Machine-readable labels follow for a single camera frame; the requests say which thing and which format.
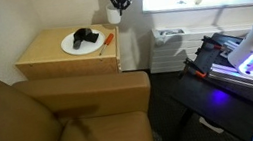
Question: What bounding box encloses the white plastic cup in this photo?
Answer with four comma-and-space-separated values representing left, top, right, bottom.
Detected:
105, 3, 123, 26

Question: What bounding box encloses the black crumpled cloth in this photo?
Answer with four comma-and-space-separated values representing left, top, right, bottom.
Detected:
70, 25, 102, 51

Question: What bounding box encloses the white round plate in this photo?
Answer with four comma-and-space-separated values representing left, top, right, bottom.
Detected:
58, 26, 108, 59

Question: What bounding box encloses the small beige object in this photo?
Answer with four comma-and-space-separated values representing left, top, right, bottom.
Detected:
193, 0, 205, 7

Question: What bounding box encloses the light wooden nightstand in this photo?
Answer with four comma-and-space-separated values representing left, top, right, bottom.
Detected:
10, 19, 125, 89

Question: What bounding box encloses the black orange clamp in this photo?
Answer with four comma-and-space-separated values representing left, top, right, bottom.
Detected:
183, 55, 208, 82
200, 32, 230, 55

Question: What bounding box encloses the black mounting board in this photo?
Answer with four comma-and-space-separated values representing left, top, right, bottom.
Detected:
188, 29, 249, 76

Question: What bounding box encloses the black robot table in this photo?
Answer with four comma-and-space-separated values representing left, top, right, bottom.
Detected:
161, 26, 253, 141

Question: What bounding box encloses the brown leather armchair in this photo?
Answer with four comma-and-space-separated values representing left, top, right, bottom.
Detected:
0, 49, 160, 141

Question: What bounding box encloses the orange handled screwdriver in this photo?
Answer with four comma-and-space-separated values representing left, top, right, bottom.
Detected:
95, 32, 118, 56

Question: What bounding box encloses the aluminium profile rail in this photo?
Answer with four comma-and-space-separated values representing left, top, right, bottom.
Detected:
205, 57, 253, 111

